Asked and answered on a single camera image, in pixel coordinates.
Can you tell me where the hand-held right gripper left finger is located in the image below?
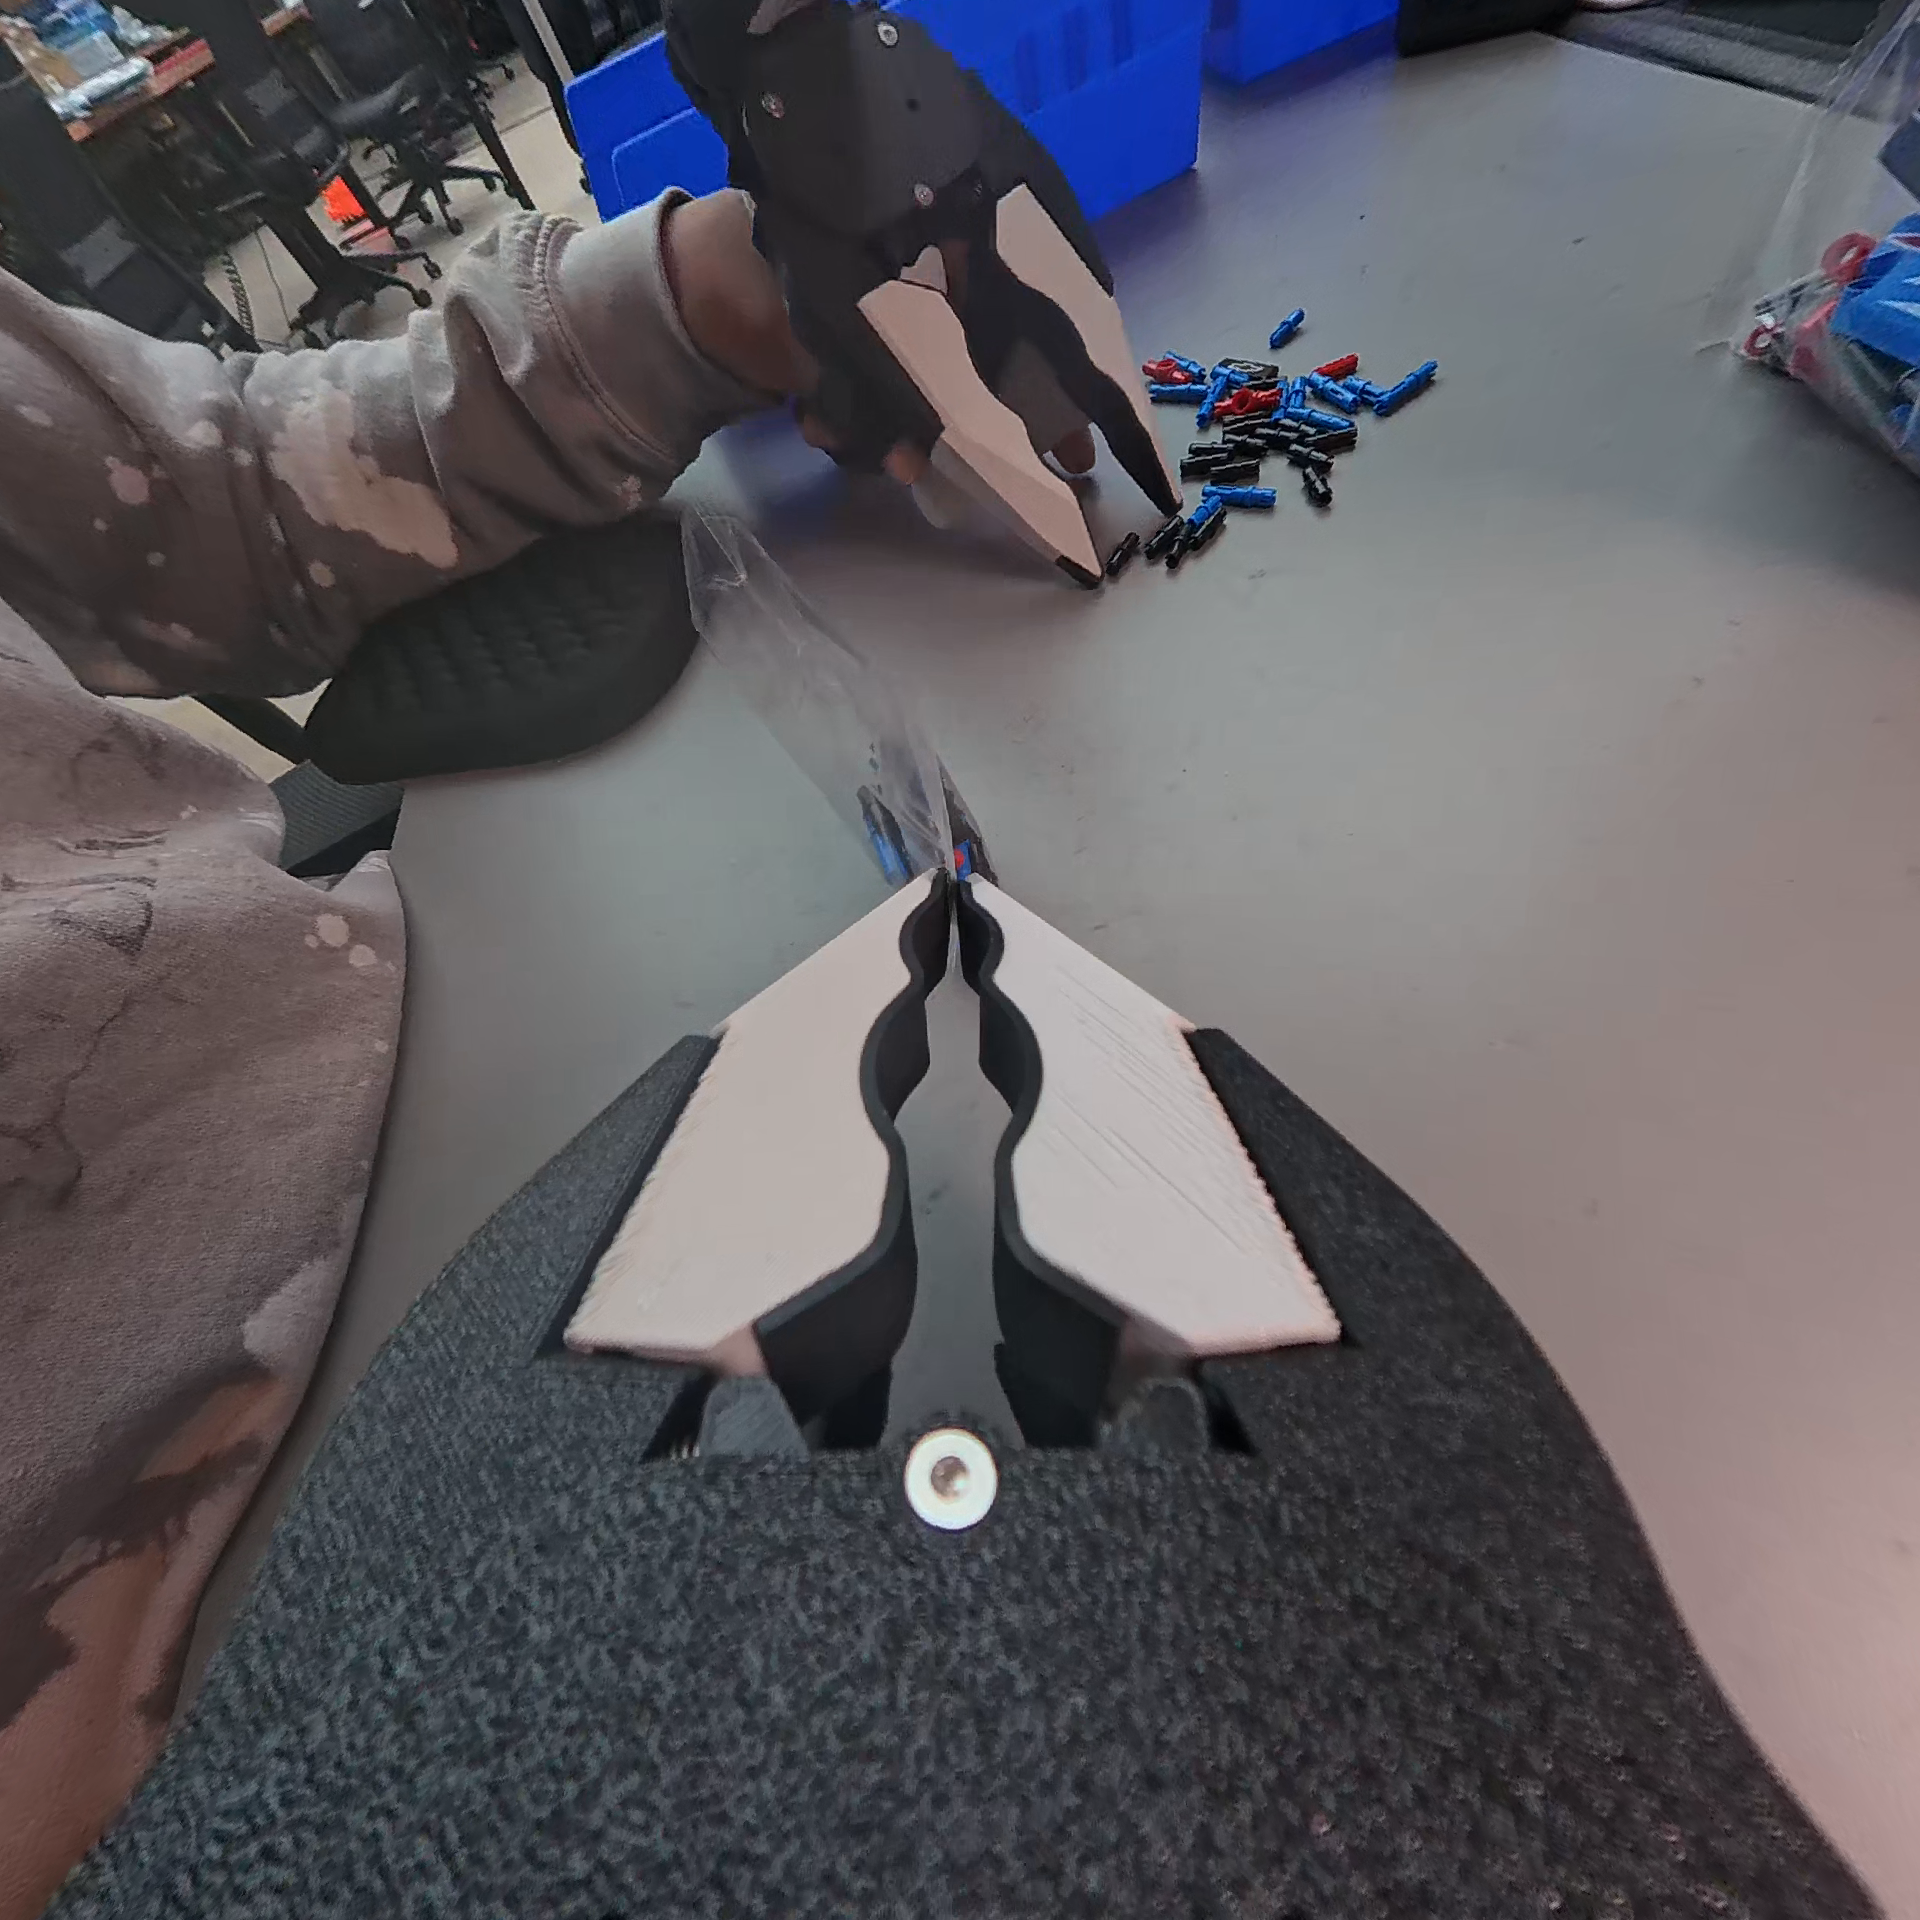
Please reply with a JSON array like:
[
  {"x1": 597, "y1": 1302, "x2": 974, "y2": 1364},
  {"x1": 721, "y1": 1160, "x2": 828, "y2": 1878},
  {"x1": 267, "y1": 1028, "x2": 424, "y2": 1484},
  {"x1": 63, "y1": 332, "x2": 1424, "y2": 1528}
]
[{"x1": 562, "y1": 868, "x2": 963, "y2": 1453}]

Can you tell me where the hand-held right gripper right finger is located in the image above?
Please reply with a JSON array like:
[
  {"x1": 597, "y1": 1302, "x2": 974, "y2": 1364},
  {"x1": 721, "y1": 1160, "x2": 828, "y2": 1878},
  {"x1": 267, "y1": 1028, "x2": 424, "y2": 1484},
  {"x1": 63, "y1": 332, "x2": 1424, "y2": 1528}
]
[{"x1": 955, "y1": 876, "x2": 1346, "y2": 1453}]

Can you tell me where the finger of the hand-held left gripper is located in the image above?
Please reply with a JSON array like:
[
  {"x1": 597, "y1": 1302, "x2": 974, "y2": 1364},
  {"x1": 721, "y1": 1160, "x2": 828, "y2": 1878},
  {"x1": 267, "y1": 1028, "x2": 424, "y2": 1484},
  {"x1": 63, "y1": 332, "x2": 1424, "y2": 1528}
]
[
  {"x1": 983, "y1": 180, "x2": 1189, "y2": 522},
  {"x1": 857, "y1": 249, "x2": 1111, "y2": 590}
]

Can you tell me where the pile of small toy pins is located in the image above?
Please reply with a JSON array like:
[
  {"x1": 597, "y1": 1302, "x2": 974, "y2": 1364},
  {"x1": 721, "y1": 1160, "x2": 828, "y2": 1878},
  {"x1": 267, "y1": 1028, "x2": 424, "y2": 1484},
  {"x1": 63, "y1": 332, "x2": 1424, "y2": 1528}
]
[{"x1": 1101, "y1": 307, "x2": 1444, "y2": 578}]

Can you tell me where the small clear plastic bag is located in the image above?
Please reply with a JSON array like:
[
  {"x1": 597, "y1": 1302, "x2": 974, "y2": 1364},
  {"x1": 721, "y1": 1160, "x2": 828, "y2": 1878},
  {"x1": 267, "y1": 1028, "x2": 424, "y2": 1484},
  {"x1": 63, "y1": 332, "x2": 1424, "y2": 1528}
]
[{"x1": 683, "y1": 504, "x2": 999, "y2": 889}]

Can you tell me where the person's left forearm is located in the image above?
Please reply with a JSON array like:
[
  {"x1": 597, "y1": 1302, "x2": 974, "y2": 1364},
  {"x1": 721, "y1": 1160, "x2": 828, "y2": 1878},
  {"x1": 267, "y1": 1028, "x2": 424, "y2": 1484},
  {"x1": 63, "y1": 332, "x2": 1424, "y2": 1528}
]
[{"x1": 0, "y1": 186, "x2": 781, "y2": 698}]

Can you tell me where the grey desk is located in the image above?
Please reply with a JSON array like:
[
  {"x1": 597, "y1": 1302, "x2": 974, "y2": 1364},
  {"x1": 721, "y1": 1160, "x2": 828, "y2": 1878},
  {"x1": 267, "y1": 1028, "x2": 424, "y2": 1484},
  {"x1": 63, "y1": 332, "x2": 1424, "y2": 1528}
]
[{"x1": 179, "y1": 28, "x2": 1920, "y2": 1920}]

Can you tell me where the person's left hand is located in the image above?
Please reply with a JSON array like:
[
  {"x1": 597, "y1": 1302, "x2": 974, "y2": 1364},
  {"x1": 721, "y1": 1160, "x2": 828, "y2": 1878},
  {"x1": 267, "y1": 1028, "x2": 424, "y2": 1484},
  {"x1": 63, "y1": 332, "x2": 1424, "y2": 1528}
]
[{"x1": 660, "y1": 186, "x2": 823, "y2": 426}]

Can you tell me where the blue plastic storage bin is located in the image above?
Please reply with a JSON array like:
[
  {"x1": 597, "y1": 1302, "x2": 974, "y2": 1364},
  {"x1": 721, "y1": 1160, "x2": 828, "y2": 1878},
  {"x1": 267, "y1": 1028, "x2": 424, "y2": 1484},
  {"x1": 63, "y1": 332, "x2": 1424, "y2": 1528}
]
[
  {"x1": 1199, "y1": 0, "x2": 1403, "y2": 85},
  {"x1": 577, "y1": 0, "x2": 1208, "y2": 230}
]

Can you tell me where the black office chair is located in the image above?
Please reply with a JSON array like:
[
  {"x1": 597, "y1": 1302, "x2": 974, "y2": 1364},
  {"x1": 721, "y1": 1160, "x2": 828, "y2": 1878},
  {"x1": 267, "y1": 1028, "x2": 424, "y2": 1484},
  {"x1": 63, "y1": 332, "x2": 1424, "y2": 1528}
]
[
  {"x1": 307, "y1": 0, "x2": 534, "y2": 241},
  {"x1": 197, "y1": 60, "x2": 436, "y2": 341}
]

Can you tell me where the black chair armrest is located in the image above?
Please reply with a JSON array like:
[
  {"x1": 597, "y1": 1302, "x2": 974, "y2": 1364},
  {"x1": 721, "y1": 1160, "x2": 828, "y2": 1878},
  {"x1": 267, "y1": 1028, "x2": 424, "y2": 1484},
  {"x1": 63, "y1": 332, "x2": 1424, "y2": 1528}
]
[{"x1": 276, "y1": 511, "x2": 705, "y2": 880}]

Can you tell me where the person's grey sweatshirt torso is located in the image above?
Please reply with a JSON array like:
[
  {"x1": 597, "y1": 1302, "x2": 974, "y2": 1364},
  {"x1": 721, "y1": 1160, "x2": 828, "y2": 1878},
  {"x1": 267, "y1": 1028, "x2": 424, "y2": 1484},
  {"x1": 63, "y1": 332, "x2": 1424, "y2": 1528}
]
[{"x1": 0, "y1": 590, "x2": 412, "y2": 1862}]

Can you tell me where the wooden background table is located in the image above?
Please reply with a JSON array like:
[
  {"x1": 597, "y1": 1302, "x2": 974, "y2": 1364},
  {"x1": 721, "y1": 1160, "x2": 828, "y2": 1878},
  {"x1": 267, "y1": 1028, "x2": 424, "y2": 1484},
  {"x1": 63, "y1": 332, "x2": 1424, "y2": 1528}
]
[{"x1": 0, "y1": 0, "x2": 211, "y2": 143}]

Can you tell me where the large bag of toy bricks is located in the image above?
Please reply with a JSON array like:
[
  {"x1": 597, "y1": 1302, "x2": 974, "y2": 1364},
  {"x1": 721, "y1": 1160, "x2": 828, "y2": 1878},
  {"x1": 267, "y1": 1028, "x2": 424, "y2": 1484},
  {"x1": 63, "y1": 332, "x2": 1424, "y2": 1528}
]
[{"x1": 1739, "y1": 28, "x2": 1920, "y2": 485}]

